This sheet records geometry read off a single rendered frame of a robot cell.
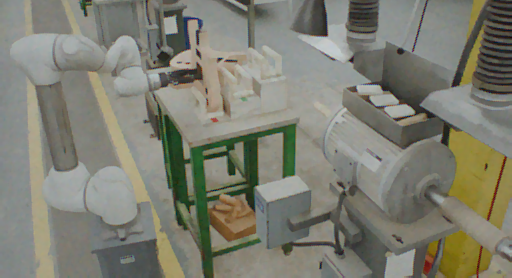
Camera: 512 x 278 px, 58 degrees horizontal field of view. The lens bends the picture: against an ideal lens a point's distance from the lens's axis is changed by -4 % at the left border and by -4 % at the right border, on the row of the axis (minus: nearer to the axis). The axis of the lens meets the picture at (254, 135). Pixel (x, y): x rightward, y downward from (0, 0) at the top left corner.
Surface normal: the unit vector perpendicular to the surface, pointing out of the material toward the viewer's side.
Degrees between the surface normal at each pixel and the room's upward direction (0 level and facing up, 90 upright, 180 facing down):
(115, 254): 90
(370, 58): 90
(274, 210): 90
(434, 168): 82
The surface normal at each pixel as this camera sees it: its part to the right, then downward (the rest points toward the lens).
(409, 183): 0.29, 0.40
